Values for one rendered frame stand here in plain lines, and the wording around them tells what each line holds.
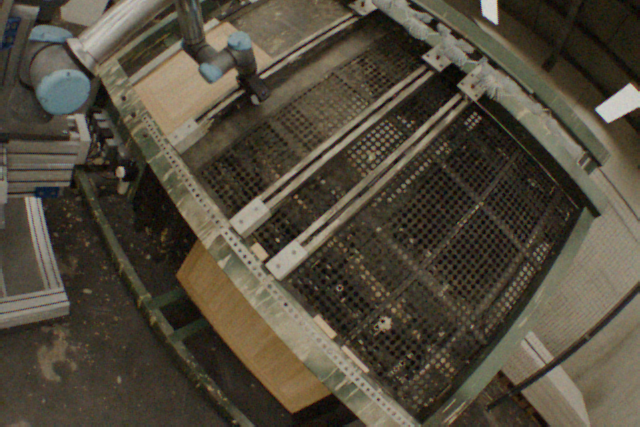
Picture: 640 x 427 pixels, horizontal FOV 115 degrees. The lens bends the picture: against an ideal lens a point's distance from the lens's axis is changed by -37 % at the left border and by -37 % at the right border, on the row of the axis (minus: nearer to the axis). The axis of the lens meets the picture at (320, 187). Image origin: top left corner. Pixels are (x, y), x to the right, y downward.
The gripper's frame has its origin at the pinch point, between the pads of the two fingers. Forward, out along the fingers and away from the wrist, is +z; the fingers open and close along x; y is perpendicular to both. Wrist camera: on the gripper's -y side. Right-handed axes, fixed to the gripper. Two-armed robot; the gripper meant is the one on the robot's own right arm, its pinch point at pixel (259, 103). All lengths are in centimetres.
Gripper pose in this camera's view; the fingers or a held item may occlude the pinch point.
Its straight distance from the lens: 131.1
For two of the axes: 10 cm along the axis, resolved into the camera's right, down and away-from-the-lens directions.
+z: 0.1, 3.5, 9.4
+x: -7.4, 6.3, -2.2
